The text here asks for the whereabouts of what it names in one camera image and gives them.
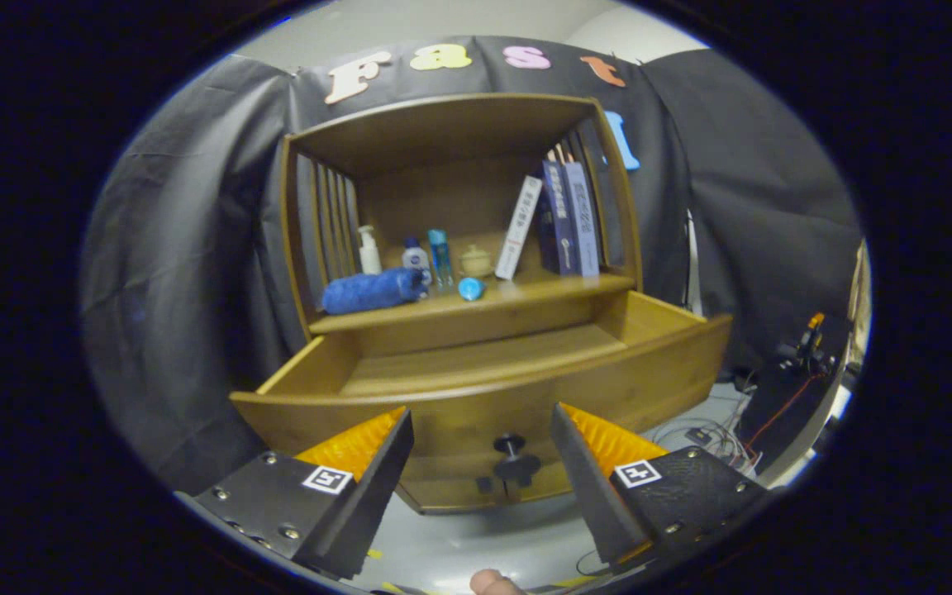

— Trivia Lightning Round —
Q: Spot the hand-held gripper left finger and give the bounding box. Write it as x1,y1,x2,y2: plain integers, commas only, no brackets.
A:
174,407,415,581

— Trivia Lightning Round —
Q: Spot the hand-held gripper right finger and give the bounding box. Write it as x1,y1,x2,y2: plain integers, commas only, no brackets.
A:
549,402,774,571

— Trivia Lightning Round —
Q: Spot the wooden drawer with black knob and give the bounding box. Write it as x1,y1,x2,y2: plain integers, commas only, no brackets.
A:
228,289,733,497

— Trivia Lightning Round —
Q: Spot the wooden countertop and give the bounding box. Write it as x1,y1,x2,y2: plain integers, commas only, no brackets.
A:
308,264,638,336

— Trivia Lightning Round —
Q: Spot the wooden cabinet with shelf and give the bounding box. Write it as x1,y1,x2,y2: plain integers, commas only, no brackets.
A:
228,93,733,515

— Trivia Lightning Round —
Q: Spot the rolled blue towel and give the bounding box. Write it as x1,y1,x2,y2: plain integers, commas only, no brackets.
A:
321,267,429,316

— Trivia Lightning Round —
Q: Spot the small white bottle blue cap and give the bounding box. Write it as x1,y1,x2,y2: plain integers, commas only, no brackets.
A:
402,237,433,286

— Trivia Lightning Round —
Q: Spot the white pump bottle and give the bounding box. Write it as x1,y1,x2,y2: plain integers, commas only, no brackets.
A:
358,225,383,276

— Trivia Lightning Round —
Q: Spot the black device with orange part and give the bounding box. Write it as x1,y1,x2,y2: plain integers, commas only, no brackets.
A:
740,312,853,476

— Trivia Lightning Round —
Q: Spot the clear blue bottle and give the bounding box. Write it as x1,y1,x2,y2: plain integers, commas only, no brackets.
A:
428,229,455,290

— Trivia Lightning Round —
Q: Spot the beige lidded ceramic cup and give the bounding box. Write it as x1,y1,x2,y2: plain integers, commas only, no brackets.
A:
458,244,495,279

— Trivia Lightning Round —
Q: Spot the light purple book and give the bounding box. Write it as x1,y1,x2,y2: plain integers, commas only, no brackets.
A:
563,161,601,277

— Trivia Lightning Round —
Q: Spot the white book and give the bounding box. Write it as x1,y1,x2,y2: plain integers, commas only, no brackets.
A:
494,175,545,281

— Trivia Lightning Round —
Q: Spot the dark blue book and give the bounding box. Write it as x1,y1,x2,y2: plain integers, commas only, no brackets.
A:
536,159,583,277

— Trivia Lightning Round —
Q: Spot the black backdrop cloth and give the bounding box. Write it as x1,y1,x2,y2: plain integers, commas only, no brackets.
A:
79,35,865,497

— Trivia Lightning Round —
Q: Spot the tangle of cables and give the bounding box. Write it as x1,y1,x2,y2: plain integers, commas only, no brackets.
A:
650,417,762,472

